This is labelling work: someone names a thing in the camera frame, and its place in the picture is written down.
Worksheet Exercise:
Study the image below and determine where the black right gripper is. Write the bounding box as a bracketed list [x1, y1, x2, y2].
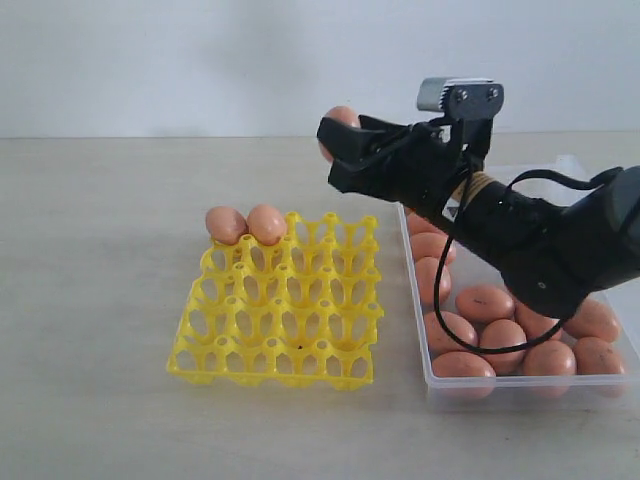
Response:
[316, 115, 494, 220]

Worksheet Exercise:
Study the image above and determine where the brown egg packed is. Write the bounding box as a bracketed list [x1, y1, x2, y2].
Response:
[247, 204, 287, 246]
[409, 232, 457, 265]
[318, 105, 361, 164]
[205, 205, 249, 245]

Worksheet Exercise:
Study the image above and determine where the yellow plastic egg tray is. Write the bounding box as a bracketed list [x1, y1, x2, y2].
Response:
[166, 212, 384, 391]

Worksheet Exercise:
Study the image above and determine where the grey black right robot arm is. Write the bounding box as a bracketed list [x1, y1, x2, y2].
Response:
[317, 116, 639, 319]

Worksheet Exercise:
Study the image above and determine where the brown egg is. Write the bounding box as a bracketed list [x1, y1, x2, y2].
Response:
[514, 300, 558, 340]
[406, 213, 445, 236]
[573, 337, 626, 375]
[432, 351, 496, 378]
[455, 284, 515, 324]
[522, 340, 577, 376]
[479, 319, 526, 375]
[563, 298, 621, 343]
[414, 257, 452, 305]
[423, 310, 480, 354]

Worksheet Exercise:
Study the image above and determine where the clear plastic container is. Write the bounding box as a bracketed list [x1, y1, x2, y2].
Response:
[397, 155, 639, 411]

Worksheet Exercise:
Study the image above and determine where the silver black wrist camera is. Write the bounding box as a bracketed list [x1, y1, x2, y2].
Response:
[416, 77, 505, 121]

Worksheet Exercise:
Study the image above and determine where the black camera cable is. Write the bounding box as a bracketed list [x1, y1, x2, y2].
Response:
[432, 149, 624, 355]

